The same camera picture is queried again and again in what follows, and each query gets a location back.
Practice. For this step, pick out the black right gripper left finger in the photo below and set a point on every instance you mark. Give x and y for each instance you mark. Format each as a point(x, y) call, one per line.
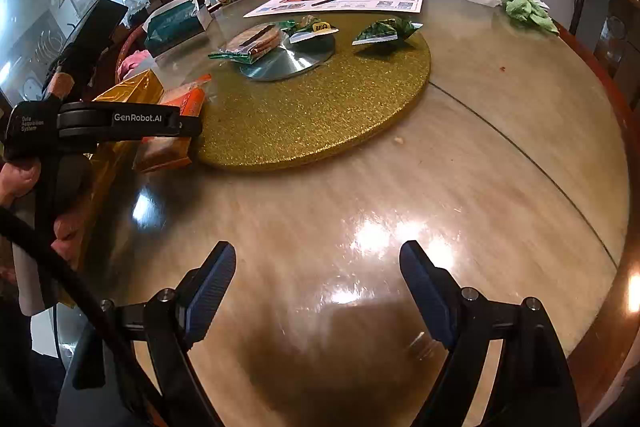
point(132, 365)

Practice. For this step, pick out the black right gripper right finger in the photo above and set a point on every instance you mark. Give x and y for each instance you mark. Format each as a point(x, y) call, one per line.
point(532, 387)

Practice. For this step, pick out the small green yellow packet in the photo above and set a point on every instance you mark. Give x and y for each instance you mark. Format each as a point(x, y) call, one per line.
point(306, 28)

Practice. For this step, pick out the green pea packet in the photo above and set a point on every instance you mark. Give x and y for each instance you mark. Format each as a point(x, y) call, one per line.
point(390, 30)

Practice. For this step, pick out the person's hand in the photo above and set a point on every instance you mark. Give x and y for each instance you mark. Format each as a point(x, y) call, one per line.
point(68, 228)

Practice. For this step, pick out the orange snack box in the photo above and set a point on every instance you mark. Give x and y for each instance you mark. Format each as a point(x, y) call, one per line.
point(110, 158)

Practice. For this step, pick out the orange snack packet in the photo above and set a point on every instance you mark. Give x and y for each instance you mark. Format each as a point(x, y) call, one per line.
point(189, 97)
point(162, 153)

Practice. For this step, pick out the green tissue box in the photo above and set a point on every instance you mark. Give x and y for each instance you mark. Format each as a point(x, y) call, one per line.
point(174, 23)

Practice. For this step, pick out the round cracker packet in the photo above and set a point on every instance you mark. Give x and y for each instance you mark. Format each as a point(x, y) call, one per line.
point(250, 45)

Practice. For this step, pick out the silver turntable hub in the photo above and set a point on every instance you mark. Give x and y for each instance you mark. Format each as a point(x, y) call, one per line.
point(288, 60)

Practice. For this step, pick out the gold glitter turntable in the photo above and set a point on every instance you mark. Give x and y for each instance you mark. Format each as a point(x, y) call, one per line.
point(359, 91)

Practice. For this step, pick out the green cloth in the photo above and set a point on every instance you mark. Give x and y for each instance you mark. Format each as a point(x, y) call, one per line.
point(531, 13)

